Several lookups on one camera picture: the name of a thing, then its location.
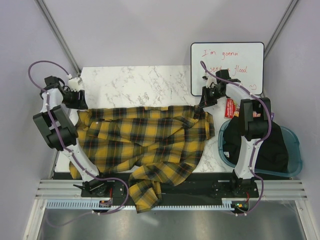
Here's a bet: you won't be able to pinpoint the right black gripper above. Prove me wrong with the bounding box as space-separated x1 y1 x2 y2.
198 85 224 109

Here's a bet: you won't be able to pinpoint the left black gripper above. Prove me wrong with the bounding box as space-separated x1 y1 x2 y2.
61 88 89 111

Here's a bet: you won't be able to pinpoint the yellow plaid flannel shirt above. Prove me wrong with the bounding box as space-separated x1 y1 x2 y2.
76 105 215 213

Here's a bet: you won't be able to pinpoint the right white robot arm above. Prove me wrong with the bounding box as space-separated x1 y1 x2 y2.
197 69 272 197

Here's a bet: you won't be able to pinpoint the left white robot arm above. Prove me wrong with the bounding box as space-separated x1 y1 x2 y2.
32 76 110 197

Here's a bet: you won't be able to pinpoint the red card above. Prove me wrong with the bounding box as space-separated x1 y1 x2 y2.
224 98 240 119

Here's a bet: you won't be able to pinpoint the white dry-erase board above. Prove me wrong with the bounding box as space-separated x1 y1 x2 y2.
190 42 265 97

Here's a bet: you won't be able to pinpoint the black shirt in bin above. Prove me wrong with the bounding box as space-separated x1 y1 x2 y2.
222 116 289 173

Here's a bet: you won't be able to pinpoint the teal plastic bin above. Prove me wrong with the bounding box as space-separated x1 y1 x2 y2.
218 120 303 178

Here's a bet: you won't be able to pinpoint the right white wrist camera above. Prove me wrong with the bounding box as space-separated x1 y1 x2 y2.
202 75 216 89

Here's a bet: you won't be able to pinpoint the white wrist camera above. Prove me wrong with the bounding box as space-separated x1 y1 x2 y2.
202 75 216 89
68 77 84 92

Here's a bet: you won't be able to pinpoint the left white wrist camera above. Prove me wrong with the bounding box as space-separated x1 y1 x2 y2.
68 77 84 92

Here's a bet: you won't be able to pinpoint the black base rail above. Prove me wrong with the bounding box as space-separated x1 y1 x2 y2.
75 173 259 203

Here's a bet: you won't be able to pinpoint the aluminium frame rails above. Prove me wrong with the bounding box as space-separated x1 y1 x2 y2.
35 179 308 201

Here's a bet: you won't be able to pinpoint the white slotted cable duct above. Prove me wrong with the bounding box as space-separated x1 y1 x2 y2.
45 199 249 211

